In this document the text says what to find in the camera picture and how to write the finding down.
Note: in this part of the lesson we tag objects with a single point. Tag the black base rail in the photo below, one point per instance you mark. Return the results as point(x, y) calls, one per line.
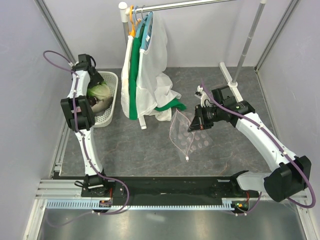
point(176, 189)

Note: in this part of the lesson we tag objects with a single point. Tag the orange clothes hanger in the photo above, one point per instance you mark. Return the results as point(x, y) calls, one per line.
point(133, 21)

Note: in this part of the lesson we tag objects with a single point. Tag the white mesh garment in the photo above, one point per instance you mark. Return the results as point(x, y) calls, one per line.
point(154, 89)

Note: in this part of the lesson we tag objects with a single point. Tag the clear pink-dotted zip bag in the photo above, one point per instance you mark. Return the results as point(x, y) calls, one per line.
point(186, 142)

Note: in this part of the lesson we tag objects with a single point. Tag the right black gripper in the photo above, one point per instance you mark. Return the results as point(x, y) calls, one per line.
point(199, 122)

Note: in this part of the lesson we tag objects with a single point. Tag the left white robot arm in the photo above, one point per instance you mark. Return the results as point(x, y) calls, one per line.
point(80, 118)

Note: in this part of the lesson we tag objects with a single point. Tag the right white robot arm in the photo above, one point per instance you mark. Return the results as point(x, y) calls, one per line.
point(289, 174)

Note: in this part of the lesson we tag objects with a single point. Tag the white slotted cable duct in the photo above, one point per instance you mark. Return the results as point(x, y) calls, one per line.
point(99, 205)

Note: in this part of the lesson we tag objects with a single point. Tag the green garment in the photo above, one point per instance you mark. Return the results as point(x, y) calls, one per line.
point(133, 74)

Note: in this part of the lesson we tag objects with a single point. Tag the white garment with trim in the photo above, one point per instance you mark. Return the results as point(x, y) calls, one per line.
point(125, 97)

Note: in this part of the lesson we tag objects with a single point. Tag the purple toy eggplant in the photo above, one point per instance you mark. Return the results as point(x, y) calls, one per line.
point(92, 100)

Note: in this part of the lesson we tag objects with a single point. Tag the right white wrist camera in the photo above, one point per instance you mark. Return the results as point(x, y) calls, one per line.
point(204, 99)

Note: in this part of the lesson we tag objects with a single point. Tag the green plastic lettuce head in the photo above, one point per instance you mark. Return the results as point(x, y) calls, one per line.
point(100, 91)

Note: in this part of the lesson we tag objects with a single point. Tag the white perforated plastic basket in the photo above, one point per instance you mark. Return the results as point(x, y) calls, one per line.
point(105, 118)

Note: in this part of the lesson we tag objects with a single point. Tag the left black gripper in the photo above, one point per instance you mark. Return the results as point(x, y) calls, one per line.
point(98, 79)

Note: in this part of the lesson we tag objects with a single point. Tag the light blue clothes hanger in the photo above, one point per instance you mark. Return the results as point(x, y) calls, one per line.
point(145, 22)

